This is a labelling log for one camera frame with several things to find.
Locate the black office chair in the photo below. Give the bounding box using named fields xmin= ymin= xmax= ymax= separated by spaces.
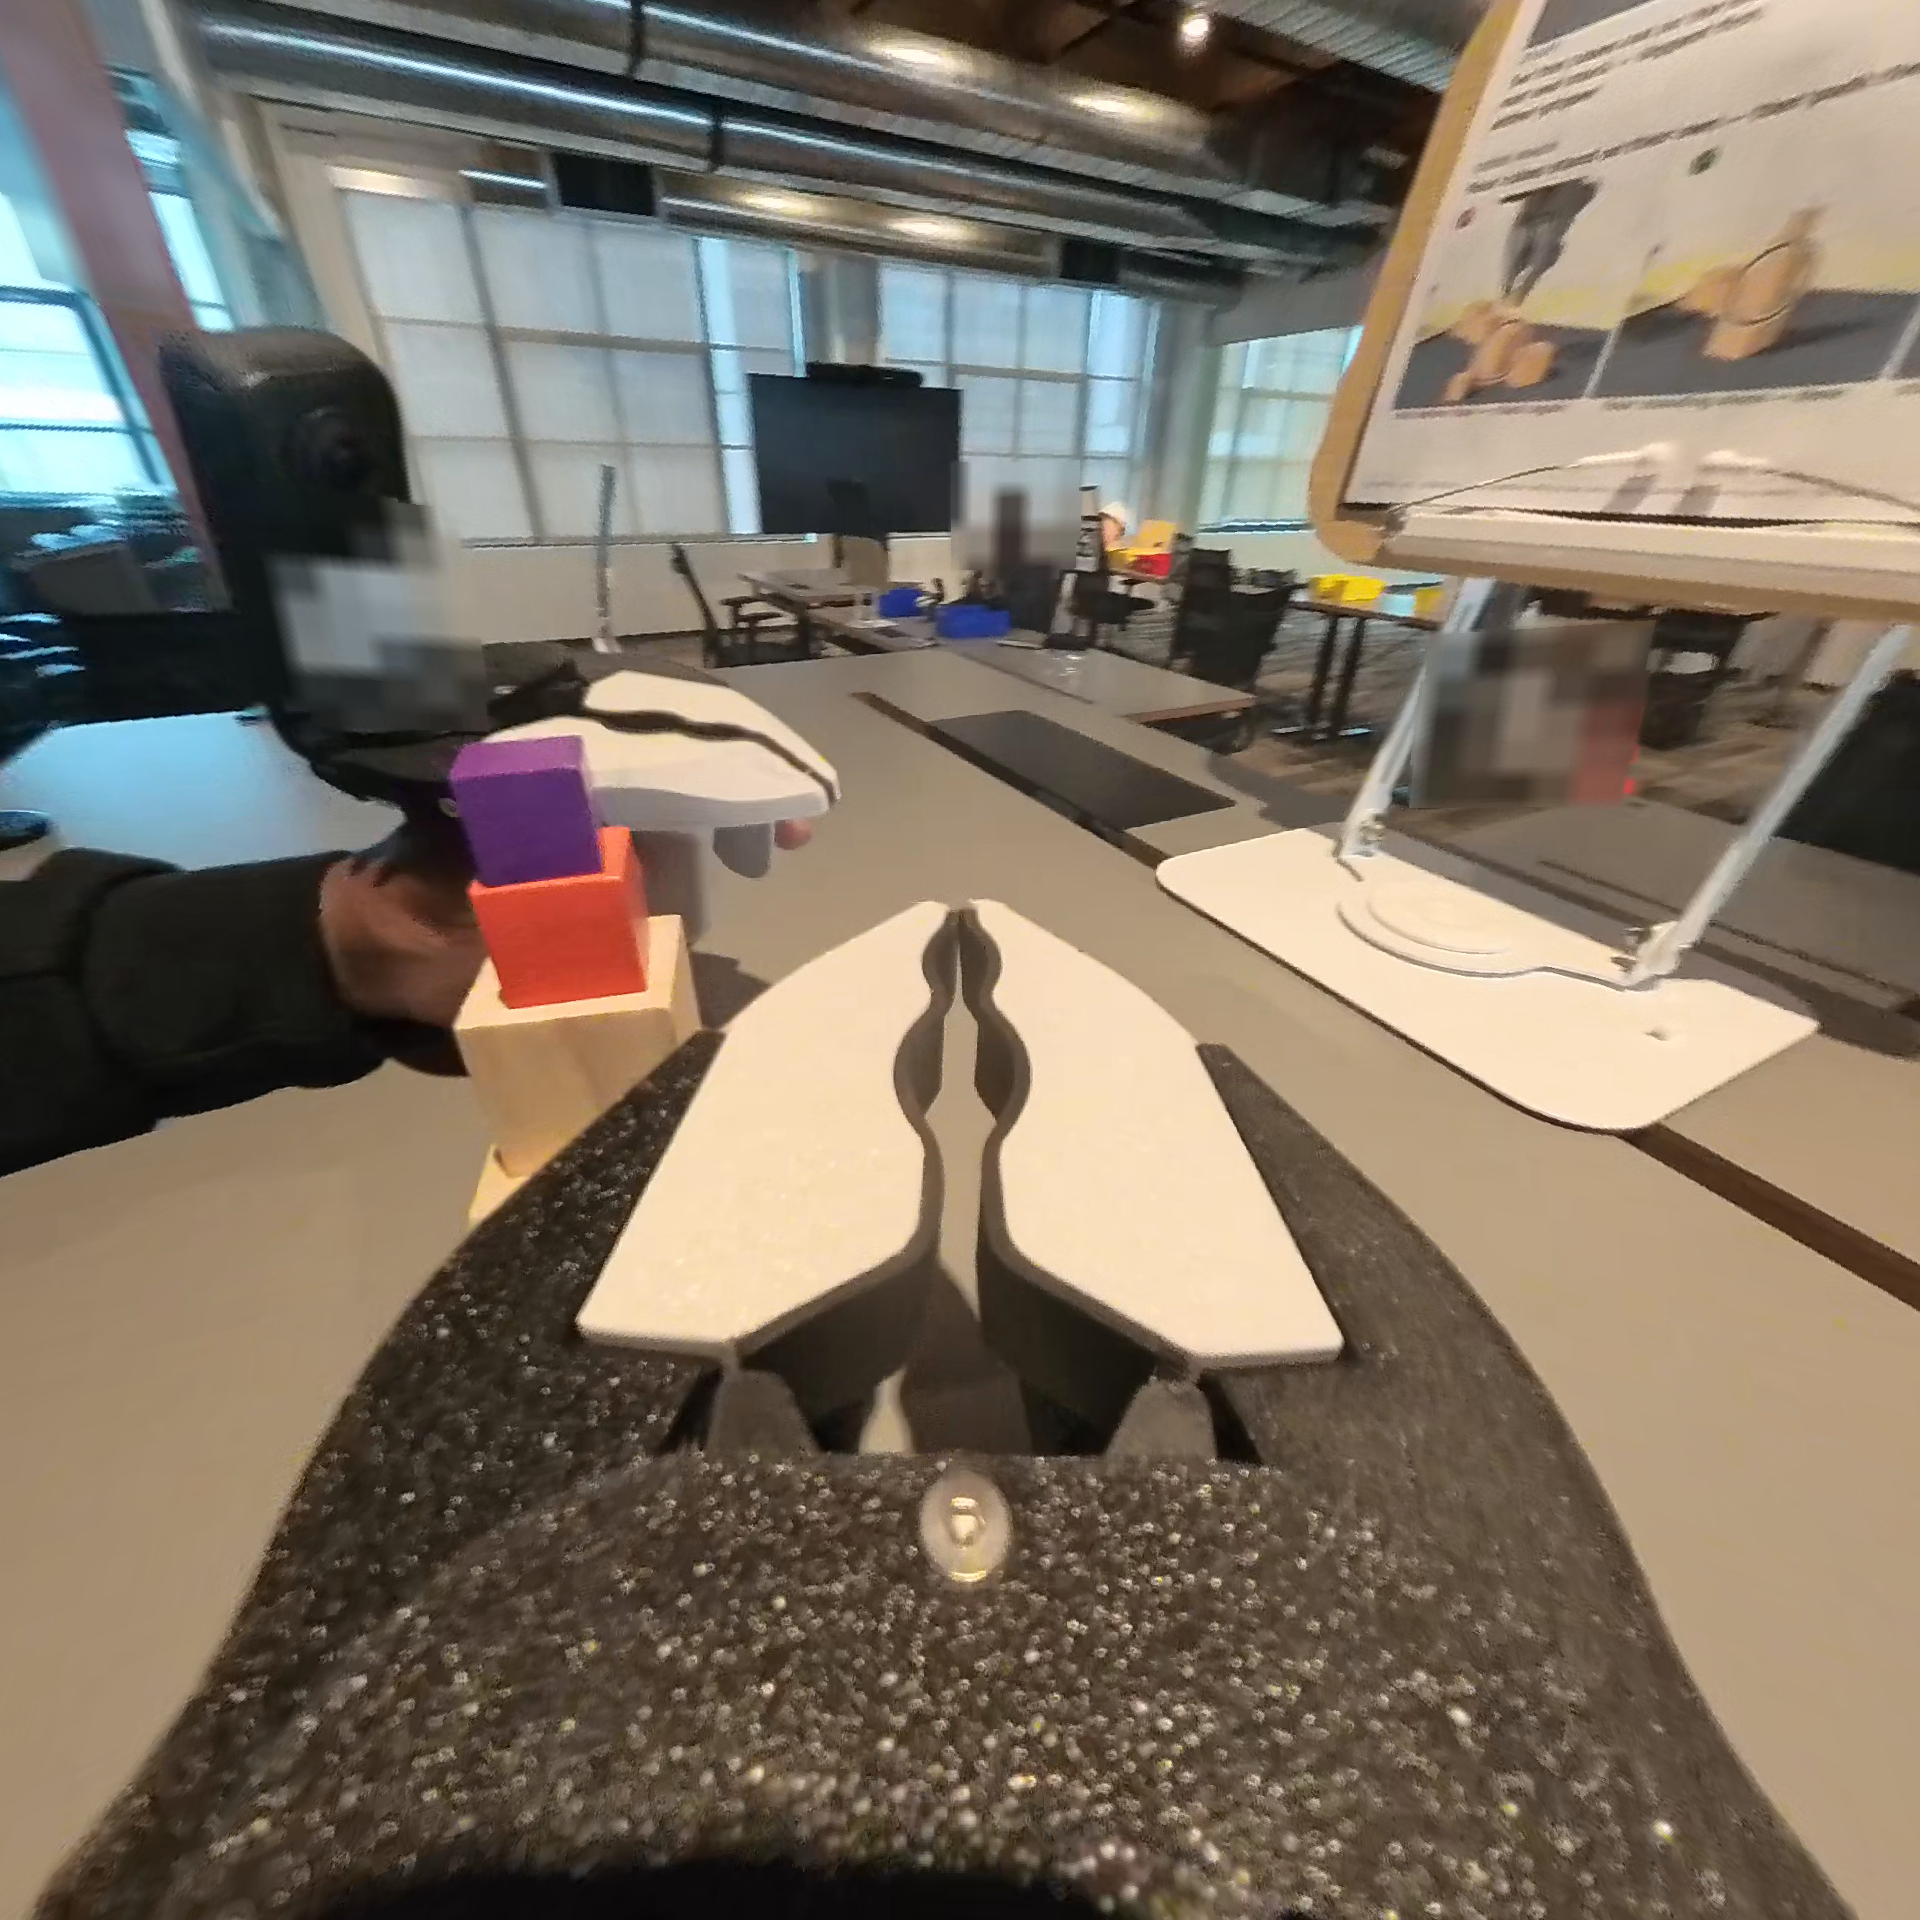
xmin=1172 ymin=546 xmax=1294 ymax=697
xmin=669 ymin=541 xmax=815 ymax=672

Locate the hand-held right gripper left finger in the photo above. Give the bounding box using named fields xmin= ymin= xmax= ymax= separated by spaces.
xmin=574 ymin=899 xmax=962 ymax=1375

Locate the medium wooden cube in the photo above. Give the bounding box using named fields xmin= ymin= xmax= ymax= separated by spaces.
xmin=454 ymin=914 xmax=703 ymax=1181

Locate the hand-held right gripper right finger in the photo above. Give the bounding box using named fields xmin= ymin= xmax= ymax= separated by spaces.
xmin=961 ymin=898 xmax=1349 ymax=1383

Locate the white document stand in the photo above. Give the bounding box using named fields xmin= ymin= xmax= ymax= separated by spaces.
xmin=1154 ymin=578 xmax=1920 ymax=1132

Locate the purple cube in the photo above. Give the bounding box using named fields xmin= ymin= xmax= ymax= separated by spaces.
xmin=449 ymin=733 xmax=606 ymax=889

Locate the black wall screen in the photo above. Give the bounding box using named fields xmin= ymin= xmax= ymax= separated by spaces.
xmin=746 ymin=372 xmax=966 ymax=539

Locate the red cube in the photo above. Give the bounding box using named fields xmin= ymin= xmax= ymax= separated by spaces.
xmin=465 ymin=824 xmax=652 ymax=1010

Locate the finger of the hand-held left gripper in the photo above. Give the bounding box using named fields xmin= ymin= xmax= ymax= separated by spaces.
xmin=590 ymin=718 xmax=841 ymax=829
xmin=583 ymin=670 xmax=847 ymax=786

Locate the black cloth cover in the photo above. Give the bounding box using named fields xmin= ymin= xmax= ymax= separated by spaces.
xmin=1784 ymin=699 xmax=1920 ymax=875

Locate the person's left hand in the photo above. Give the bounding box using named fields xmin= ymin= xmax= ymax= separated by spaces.
xmin=321 ymin=818 xmax=815 ymax=1069

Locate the black table panel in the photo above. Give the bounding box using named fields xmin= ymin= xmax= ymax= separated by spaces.
xmin=931 ymin=707 xmax=1236 ymax=831

